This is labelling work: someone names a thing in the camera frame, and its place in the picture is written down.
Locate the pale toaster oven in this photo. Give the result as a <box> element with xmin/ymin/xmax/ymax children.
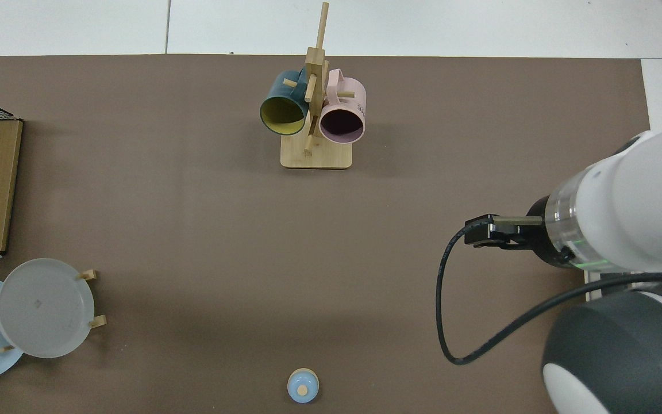
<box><xmin>584</xmin><ymin>270</ymin><xmax>633</xmax><ymax>302</ymax></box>

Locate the wooden cup stand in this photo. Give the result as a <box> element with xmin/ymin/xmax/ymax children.
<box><xmin>280</xmin><ymin>2</ymin><xmax>353</xmax><ymax>170</ymax></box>

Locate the pink cup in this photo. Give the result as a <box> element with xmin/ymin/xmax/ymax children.
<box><xmin>319</xmin><ymin>68</ymin><xmax>367</xmax><ymax>144</ymax></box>

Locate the small blue round bell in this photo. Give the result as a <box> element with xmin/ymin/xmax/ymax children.
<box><xmin>287</xmin><ymin>369</ymin><xmax>320</xmax><ymax>404</ymax></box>

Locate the brown table cloth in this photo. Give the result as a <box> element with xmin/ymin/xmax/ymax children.
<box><xmin>0</xmin><ymin>55</ymin><xmax>653</xmax><ymax>414</ymax></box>

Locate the dark blue cup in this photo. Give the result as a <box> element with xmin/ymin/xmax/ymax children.
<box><xmin>260</xmin><ymin>68</ymin><xmax>310</xmax><ymax>136</ymax></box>

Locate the wooden plate rack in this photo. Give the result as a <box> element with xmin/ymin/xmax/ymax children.
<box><xmin>0</xmin><ymin>269</ymin><xmax>107</xmax><ymax>352</ymax></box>

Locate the grey plate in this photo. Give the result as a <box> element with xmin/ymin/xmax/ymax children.
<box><xmin>0</xmin><ymin>258</ymin><xmax>95</xmax><ymax>359</ymax></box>

